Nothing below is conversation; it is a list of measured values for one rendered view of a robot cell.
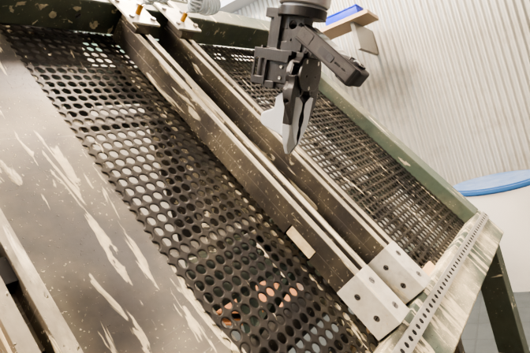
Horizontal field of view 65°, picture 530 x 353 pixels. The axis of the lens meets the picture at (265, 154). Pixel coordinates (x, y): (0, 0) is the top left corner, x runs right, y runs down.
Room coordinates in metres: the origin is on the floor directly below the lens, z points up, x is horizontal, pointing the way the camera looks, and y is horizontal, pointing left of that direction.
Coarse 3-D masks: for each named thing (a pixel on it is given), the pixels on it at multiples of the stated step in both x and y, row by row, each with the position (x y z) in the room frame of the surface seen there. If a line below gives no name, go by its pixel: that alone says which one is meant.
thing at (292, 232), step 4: (292, 228) 0.95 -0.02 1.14; (288, 232) 0.96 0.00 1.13; (292, 232) 0.95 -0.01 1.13; (296, 232) 0.94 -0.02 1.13; (292, 236) 0.95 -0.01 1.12; (296, 236) 0.95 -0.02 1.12; (300, 236) 0.94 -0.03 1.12; (296, 240) 0.95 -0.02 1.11; (300, 240) 0.94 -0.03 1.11; (304, 240) 0.93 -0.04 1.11; (300, 244) 0.94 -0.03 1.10; (304, 244) 0.94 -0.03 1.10; (308, 244) 0.93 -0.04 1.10; (300, 248) 0.94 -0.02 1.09; (304, 248) 0.94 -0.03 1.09; (308, 248) 0.93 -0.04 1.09; (312, 248) 0.93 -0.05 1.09; (304, 252) 0.94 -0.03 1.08; (308, 252) 0.93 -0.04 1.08; (312, 252) 0.93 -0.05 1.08; (308, 256) 0.93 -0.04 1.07; (312, 256) 0.94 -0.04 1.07
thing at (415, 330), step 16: (480, 224) 1.50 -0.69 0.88; (464, 240) 1.32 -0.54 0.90; (464, 256) 1.24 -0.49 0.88; (448, 272) 1.12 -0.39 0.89; (432, 288) 1.02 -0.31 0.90; (448, 288) 1.05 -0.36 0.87; (432, 304) 0.96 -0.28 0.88; (416, 320) 0.89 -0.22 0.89; (416, 336) 0.85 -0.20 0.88; (400, 352) 0.79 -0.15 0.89
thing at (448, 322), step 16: (480, 240) 1.41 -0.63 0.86; (496, 240) 1.48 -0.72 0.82; (448, 256) 1.20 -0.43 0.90; (480, 256) 1.31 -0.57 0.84; (432, 272) 1.14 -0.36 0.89; (464, 272) 1.18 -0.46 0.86; (480, 272) 1.23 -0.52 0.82; (464, 288) 1.11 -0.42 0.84; (416, 304) 0.94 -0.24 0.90; (448, 304) 1.01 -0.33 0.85; (464, 304) 1.05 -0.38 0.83; (432, 320) 0.93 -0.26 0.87; (448, 320) 0.96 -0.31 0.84; (464, 320) 1.00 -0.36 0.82; (384, 336) 0.88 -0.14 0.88; (400, 336) 0.83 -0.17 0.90; (432, 336) 0.89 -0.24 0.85; (448, 336) 0.91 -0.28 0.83; (384, 352) 0.78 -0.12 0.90; (416, 352) 0.82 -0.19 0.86; (432, 352) 0.85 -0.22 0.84; (448, 352) 0.87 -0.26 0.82
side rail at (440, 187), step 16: (320, 80) 1.85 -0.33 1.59; (336, 96) 1.82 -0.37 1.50; (352, 112) 1.79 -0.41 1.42; (368, 128) 1.76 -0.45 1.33; (384, 128) 1.77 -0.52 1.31; (384, 144) 1.73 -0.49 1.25; (400, 144) 1.72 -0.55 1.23; (400, 160) 1.70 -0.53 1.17; (416, 160) 1.68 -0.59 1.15; (416, 176) 1.67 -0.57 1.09; (432, 176) 1.64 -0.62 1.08; (432, 192) 1.64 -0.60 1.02; (448, 192) 1.61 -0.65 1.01; (464, 208) 1.59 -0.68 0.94
